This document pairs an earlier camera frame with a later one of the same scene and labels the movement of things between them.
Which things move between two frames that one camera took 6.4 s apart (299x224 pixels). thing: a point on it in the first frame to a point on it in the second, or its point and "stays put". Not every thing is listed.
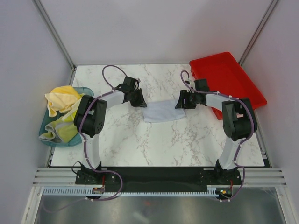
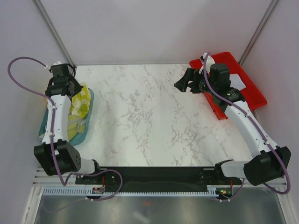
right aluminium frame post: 258,31 stays put
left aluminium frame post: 57,37 stays put
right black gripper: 183,95 to 190,73
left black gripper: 140,102 to 78,87
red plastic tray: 224,75 stays put
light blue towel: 162,111 to 236,81
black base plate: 161,178 stays put
